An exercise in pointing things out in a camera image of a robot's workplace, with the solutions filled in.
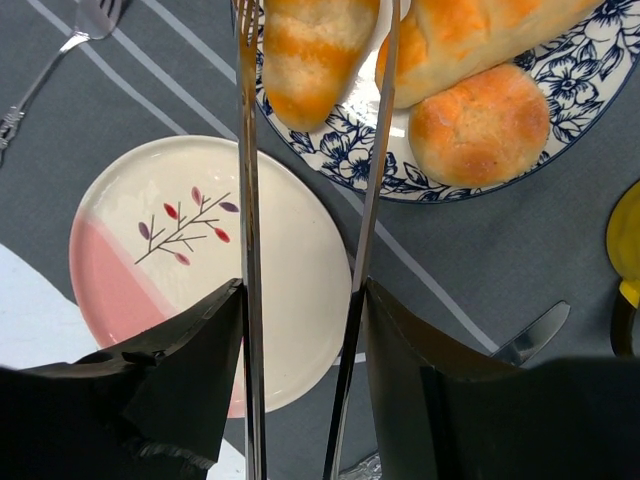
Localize croissant shaped bread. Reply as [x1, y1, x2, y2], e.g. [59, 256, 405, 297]
[394, 0, 600, 109]

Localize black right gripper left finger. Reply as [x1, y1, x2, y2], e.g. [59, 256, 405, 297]
[1, 279, 242, 479]

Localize metal serving tongs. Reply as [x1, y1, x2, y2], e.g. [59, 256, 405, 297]
[231, 1, 401, 479]

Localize pink and cream plate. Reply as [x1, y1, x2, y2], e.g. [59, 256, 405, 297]
[69, 135, 351, 411]

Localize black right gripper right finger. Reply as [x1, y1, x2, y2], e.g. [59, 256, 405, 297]
[365, 281, 639, 479]

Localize silver fork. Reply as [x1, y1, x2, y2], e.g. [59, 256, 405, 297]
[1, 0, 131, 167]

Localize silver table knife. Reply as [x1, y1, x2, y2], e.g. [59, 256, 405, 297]
[341, 299, 572, 480]

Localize grey striped cloth placemat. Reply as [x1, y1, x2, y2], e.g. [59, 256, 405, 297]
[0, 0, 640, 480]

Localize yellow mug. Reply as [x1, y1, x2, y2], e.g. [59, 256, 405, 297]
[605, 180, 640, 357]

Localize round bread bun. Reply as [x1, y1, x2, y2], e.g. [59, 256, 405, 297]
[408, 63, 550, 188]

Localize long bread roll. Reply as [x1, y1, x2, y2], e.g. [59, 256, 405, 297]
[262, 0, 380, 132]

